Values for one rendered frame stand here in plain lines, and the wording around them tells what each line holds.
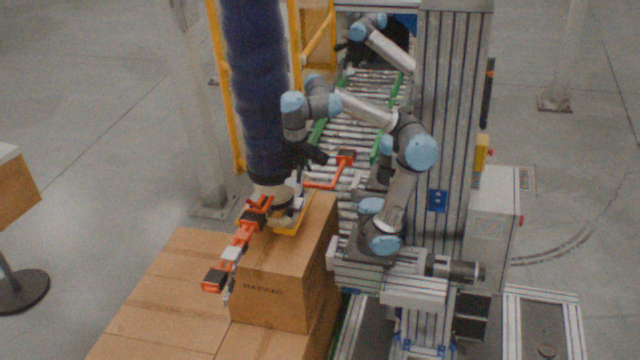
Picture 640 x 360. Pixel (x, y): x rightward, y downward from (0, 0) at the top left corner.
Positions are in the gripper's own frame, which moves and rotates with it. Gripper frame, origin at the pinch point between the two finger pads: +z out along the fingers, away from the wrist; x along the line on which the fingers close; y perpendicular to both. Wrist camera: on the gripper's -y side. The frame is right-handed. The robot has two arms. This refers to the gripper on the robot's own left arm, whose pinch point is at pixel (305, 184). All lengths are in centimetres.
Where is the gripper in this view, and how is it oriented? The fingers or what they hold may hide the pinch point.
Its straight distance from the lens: 194.2
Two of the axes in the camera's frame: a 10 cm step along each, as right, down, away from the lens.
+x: -2.5, 5.9, -7.7
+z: 0.5, 8.0, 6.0
